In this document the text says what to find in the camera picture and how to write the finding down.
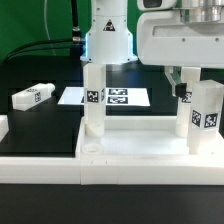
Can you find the white desk top tray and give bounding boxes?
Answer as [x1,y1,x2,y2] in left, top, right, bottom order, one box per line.
[76,116,224,160]

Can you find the fiducial marker sheet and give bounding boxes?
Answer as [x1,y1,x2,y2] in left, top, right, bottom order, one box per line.
[58,87,150,106]

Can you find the thin white cable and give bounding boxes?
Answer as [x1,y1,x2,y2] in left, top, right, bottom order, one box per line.
[43,0,57,57]

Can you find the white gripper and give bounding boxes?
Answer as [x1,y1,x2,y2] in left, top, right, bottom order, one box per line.
[137,10,224,98]

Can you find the black thick cable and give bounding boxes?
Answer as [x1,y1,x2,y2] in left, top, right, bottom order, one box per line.
[3,0,86,63]

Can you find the white left fence block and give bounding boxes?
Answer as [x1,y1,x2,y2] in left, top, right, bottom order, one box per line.
[0,115,9,142]

